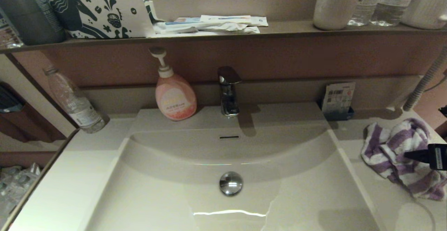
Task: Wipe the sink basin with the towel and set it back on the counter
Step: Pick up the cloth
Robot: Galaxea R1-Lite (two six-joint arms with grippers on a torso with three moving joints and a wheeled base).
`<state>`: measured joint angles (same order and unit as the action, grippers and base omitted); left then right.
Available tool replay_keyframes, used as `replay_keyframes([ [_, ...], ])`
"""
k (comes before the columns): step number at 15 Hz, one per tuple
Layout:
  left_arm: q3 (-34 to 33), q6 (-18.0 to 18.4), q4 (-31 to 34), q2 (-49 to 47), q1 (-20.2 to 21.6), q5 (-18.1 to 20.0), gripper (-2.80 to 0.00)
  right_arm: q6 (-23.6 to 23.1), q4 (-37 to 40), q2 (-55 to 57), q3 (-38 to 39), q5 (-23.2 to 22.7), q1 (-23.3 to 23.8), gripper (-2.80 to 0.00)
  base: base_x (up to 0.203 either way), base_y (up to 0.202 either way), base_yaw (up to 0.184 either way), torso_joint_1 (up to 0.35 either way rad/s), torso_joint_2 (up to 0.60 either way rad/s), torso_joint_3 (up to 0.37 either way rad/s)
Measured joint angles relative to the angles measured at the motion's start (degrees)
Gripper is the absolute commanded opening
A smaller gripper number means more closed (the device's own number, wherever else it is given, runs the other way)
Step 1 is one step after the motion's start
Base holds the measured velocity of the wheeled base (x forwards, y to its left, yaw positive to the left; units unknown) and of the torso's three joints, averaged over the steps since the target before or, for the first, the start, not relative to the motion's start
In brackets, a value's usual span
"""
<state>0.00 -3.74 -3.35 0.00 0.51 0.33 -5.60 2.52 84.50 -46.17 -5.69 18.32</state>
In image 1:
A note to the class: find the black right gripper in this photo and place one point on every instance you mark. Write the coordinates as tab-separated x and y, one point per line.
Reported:
438	157

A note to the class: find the purple white striped towel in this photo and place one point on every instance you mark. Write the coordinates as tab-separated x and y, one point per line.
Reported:
391	147

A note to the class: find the chrome lever faucet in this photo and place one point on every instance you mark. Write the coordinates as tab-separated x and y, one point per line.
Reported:
229	98

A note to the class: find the white ceramic sink basin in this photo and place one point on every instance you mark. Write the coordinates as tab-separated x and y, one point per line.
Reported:
297	175

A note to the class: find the dark blue small tray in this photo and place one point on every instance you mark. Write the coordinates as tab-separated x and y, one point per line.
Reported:
337	115

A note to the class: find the white card with QR code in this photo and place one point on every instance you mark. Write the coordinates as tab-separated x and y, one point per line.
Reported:
338	96

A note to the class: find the clear plastic water bottle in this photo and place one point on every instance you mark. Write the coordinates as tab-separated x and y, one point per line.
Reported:
391	7
363	7
80	112

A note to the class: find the white ribbed kettle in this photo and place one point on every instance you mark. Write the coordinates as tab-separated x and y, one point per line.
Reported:
426	4

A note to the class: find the white cylindrical cup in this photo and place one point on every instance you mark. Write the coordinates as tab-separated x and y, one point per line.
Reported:
335	4

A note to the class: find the chrome drain stopper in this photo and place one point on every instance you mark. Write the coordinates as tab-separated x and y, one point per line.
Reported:
231	183

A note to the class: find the white toothbrush packet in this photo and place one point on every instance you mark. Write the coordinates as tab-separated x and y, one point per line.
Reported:
237	19

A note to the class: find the crumpled white plastic wrapper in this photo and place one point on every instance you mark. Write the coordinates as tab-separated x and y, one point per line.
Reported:
209	28

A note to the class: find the pink soap pump bottle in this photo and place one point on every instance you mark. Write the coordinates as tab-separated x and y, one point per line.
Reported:
176	98

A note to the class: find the teal printed sachet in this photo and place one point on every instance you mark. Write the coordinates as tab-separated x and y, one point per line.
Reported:
181	21

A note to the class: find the blue white folded packet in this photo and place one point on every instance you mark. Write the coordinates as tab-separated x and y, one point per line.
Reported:
150	11

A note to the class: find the white box with horse print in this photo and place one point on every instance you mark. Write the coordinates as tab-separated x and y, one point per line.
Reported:
104	7

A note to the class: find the clear crumpled plastic bag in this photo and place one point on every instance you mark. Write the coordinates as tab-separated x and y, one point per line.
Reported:
14	189

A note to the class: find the dark grey ribbed object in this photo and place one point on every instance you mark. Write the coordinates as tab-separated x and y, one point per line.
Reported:
8	100

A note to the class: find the dark grey canister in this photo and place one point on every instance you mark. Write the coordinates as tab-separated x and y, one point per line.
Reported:
24	11

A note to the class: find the clear jar with sachets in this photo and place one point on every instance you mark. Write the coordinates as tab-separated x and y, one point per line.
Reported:
8	35

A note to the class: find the brown wall shelf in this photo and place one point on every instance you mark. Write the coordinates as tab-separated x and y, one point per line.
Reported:
297	31

